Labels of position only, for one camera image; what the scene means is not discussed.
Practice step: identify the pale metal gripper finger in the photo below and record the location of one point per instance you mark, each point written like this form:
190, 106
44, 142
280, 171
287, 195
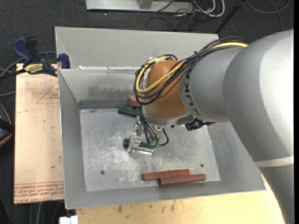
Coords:
142, 151
135, 139

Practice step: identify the dark green flat block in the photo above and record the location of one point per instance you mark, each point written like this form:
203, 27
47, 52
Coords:
127, 111

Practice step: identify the red-brown flat block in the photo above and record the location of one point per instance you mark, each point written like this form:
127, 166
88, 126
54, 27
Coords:
134, 102
184, 179
165, 174

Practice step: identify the grey metal bin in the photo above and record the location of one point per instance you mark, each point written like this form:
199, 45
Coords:
105, 148

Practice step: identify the brown cardboard board, red print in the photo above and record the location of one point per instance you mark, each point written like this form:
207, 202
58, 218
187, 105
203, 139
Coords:
37, 136

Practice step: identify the black cylinder on white bracket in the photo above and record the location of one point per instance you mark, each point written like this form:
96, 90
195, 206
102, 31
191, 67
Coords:
195, 125

